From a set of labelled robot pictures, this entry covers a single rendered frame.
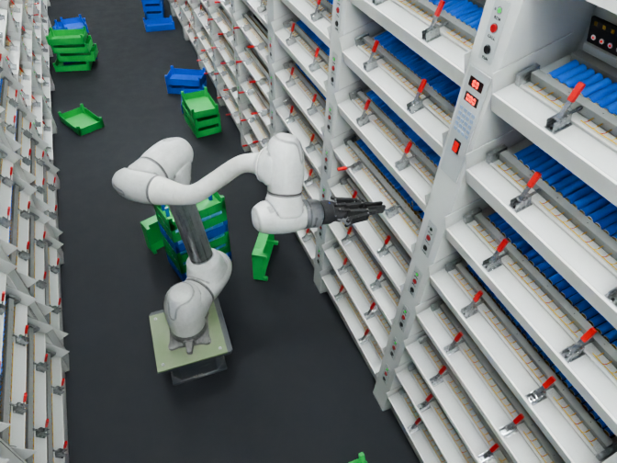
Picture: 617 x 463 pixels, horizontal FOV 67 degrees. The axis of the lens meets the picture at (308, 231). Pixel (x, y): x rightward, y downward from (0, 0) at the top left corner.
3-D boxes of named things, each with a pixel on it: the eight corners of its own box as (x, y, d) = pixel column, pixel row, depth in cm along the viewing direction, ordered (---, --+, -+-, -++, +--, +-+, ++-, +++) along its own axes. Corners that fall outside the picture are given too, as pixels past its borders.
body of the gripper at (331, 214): (310, 213, 148) (335, 211, 152) (320, 231, 143) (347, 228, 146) (316, 195, 143) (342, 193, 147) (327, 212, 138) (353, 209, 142)
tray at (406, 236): (414, 261, 149) (410, 244, 142) (335, 157, 188) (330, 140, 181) (467, 232, 150) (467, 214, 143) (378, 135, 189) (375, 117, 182)
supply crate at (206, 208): (171, 231, 224) (168, 220, 218) (154, 208, 235) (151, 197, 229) (226, 208, 237) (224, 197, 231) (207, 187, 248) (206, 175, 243)
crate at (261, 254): (252, 279, 256) (267, 281, 255) (252, 254, 242) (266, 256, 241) (265, 241, 277) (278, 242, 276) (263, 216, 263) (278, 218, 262)
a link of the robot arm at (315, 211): (304, 235, 140) (321, 233, 143) (310, 212, 135) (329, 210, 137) (293, 216, 146) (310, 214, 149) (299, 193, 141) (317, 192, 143)
